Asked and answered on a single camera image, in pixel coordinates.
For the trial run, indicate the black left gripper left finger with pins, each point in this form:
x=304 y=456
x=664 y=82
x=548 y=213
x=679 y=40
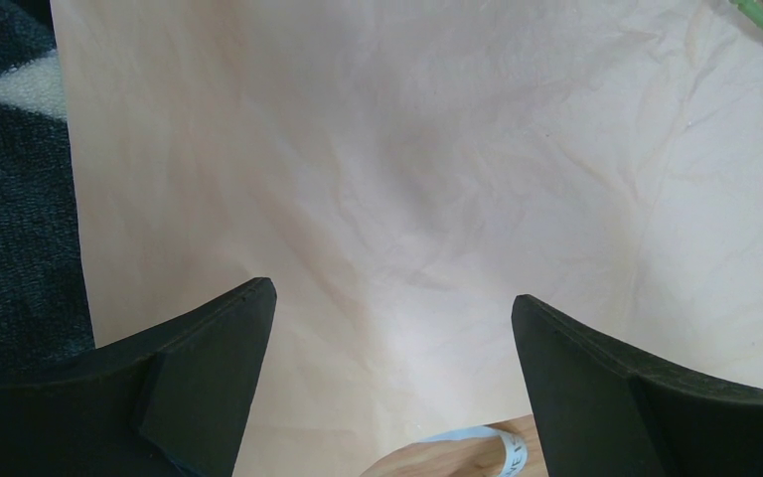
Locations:
x=172 y=400

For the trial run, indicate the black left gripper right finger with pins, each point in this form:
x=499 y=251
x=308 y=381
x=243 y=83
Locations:
x=603 y=407

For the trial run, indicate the peach green wrapping paper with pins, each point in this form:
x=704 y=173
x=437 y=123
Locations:
x=402 y=171

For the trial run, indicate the black floral plush blanket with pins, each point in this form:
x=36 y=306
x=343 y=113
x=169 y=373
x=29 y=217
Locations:
x=44 y=316

